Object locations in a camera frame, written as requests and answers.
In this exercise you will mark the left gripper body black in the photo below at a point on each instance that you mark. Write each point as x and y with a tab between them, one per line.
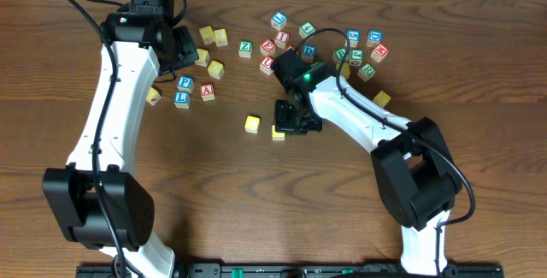
186	48

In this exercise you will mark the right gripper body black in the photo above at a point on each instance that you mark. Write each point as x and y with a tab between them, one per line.
292	116

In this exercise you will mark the yellow block C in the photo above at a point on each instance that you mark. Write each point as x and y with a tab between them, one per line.
252	124

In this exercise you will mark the blue block l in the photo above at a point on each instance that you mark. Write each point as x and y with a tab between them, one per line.
182	100
278	21

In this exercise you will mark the green block R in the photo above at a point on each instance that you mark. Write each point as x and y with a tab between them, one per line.
366	71

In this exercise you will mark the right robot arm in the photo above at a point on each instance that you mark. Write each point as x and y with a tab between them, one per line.
414	171

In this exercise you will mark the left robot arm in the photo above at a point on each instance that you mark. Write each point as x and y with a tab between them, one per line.
95	198

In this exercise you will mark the yellow block beside green L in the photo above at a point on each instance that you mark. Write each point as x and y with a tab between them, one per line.
203	58

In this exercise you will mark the blue block P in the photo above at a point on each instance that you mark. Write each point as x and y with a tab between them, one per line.
185	84

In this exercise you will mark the yellow block lower left cluster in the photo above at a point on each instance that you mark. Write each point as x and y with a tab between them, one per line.
216	69

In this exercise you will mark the yellow block cluster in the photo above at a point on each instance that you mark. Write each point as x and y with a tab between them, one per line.
344	70
216	69

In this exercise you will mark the yellow block S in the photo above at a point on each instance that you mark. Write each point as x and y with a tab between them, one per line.
220	37

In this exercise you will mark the red block A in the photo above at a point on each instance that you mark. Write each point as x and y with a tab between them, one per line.
207	92

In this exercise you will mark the red block U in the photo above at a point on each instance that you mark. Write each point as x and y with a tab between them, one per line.
266	65

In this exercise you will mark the blue block d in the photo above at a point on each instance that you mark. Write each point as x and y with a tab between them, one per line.
308	53
374	38

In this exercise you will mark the green block Z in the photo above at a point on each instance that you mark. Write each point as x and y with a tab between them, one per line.
245	48

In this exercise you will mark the yellow block right cluster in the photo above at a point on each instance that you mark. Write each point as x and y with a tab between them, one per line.
344	70

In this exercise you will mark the red block E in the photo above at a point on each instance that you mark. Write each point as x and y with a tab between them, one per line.
268	47

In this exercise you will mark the green block B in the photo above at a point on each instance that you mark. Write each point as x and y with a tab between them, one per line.
339	55

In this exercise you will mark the red block I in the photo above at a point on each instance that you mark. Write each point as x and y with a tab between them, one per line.
281	39

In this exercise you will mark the green block 4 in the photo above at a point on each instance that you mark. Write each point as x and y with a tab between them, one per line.
306	29

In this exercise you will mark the blue block top L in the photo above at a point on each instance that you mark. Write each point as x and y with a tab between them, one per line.
278	21

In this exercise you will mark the blue block 5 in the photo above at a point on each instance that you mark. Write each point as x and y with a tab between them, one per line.
354	37

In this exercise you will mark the red block M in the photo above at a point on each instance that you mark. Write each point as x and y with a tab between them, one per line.
379	52

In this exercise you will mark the blue block right D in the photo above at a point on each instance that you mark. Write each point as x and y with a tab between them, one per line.
374	38

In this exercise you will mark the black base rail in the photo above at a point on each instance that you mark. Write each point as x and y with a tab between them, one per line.
215	270

